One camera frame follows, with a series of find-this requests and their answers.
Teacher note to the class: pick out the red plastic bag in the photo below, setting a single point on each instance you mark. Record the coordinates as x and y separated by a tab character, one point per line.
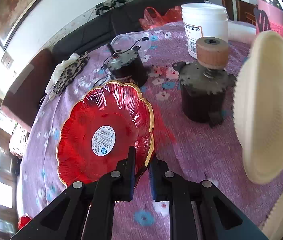
152	18

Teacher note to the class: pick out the black motor with wooden roller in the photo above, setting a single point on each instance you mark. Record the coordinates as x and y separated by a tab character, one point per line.
204	82

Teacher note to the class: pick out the framed wall painting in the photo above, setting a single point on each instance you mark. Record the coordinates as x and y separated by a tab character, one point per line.
14	7

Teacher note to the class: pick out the black phone stand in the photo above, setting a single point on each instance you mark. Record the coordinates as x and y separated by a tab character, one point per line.
262	21

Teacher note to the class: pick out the pink sleeved bottle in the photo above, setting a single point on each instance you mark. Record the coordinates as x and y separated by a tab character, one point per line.
274	12

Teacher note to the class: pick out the purple floral tablecloth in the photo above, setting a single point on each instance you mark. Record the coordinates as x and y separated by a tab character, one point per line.
191	149

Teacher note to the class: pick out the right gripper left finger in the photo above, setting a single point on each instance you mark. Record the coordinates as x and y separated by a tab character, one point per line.
85	211

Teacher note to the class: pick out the white paper bowl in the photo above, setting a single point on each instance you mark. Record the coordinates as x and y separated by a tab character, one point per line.
241	32

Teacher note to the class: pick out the red glass plate with sticker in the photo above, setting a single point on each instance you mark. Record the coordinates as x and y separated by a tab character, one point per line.
99	131

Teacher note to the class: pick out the white plastic jar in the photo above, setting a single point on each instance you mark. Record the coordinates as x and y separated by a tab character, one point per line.
204	20

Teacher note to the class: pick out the cream hinged clamshell bowl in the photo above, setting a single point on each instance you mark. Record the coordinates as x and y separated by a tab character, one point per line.
258	114

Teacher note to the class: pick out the black leather sofa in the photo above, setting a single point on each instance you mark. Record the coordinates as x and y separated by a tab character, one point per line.
102	29

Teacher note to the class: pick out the black motor with wires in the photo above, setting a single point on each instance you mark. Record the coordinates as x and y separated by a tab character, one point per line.
125	66

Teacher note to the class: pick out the brown armchair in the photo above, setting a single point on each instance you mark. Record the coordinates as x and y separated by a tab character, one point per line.
21	102

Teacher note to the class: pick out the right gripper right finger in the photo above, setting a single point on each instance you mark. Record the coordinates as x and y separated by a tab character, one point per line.
198	210

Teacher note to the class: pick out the white cloth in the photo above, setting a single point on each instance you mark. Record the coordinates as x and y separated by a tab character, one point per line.
56	72

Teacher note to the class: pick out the leopard print cloth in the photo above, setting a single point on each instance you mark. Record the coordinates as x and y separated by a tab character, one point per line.
67	70

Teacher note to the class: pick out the clear plastic lid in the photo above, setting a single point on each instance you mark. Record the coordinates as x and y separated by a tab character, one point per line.
125	41

